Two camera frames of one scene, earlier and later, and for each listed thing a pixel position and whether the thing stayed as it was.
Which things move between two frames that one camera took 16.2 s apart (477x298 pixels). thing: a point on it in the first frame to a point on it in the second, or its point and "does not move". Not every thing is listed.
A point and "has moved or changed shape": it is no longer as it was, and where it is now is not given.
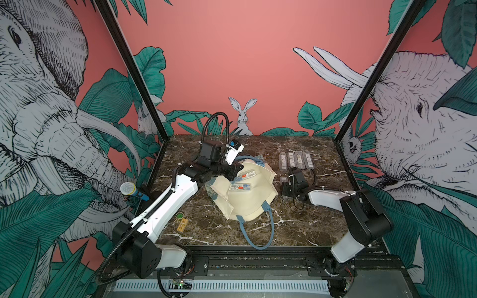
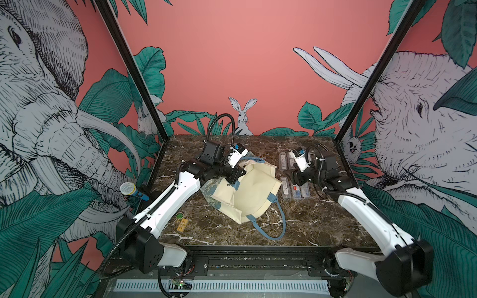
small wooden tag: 182,225 does not move
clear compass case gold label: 290,157 does not move
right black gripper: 284,189 to 297,175
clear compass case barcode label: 282,161 does not move
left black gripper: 233,170 does not move
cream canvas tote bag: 245,193 has moved or changed shape
